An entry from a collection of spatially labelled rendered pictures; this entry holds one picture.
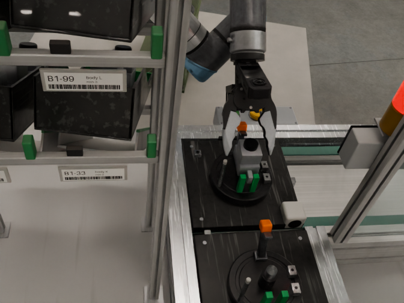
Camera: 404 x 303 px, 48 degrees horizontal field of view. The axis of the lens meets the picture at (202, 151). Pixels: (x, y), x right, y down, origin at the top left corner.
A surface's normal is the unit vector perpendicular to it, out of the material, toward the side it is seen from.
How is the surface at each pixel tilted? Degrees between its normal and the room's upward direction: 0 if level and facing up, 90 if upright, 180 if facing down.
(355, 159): 90
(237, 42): 62
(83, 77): 90
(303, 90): 0
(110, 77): 90
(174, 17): 90
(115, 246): 0
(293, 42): 0
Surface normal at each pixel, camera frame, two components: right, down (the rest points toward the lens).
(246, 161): 0.11, 0.76
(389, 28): 0.12, -0.65
